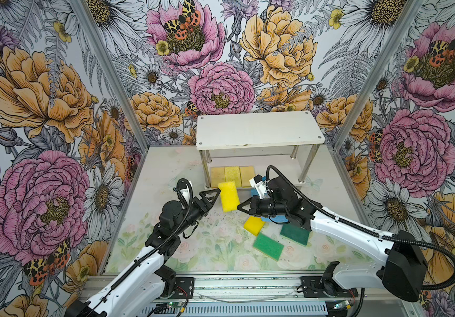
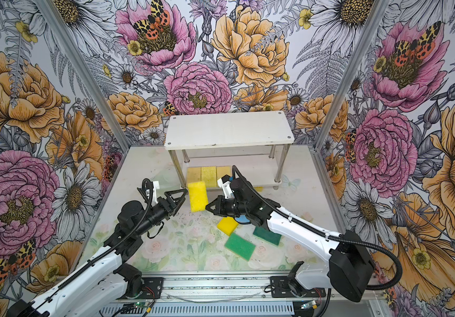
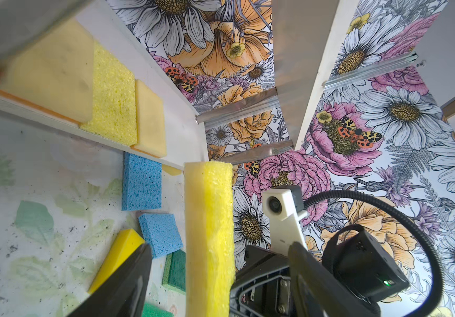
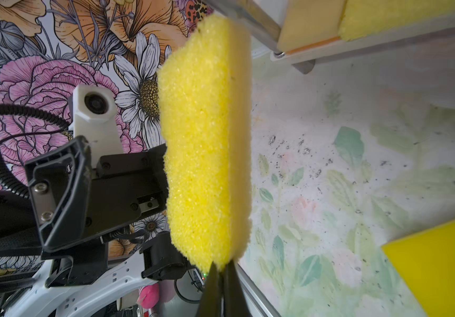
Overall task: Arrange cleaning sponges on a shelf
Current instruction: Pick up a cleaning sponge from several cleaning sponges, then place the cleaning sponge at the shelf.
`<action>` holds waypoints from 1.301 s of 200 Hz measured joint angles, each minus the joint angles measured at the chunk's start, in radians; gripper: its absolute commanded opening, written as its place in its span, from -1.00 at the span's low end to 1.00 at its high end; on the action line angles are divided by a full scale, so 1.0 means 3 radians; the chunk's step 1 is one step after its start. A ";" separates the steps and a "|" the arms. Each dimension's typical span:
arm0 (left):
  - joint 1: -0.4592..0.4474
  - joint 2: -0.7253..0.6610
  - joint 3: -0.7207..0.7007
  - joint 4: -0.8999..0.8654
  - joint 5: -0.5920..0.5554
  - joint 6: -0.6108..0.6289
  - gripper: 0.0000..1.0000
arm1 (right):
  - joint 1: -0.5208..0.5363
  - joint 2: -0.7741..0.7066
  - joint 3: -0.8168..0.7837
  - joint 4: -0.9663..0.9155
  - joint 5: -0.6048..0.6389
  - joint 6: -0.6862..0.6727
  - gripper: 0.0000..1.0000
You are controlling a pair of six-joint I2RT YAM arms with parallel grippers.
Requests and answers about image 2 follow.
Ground green circuit board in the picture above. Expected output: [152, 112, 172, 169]
[122, 302, 152, 310]

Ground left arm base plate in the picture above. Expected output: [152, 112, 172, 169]
[130, 277, 164, 300]

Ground pale yellow porous sponge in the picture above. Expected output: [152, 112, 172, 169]
[201, 166, 217, 188]

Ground white vented cable duct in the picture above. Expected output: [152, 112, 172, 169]
[117, 301, 295, 316]

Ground tan beige sponge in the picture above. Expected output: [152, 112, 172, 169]
[186, 167, 202, 184]

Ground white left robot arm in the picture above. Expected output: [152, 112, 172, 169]
[7, 188, 188, 316]

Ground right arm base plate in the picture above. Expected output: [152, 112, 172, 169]
[264, 276, 327, 299]

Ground bright yellow sponge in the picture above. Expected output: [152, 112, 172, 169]
[217, 217, 239, 236]

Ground white two-tier shelf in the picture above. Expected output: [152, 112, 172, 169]
[164, 111, 294, 188]

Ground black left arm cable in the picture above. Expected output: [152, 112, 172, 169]
[29, 178, 155, 314]

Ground black corrugated right cable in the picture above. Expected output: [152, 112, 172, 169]
[231, 165, 404, 317]

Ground light blue sponge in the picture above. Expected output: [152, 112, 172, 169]
[235, 216, 251, 225]

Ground yellow sponge green underside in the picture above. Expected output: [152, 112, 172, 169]
[187, 181, 208, 213]

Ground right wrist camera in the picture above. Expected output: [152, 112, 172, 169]
[217, 175, 234, 199]

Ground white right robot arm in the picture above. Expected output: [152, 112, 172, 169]
[206, 175, 375, 302]

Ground dark green sponge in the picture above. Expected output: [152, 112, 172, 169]
[253, 227, 282, 246]

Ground aluminium front rail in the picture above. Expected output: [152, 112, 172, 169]
[45, 271, 385, 304]

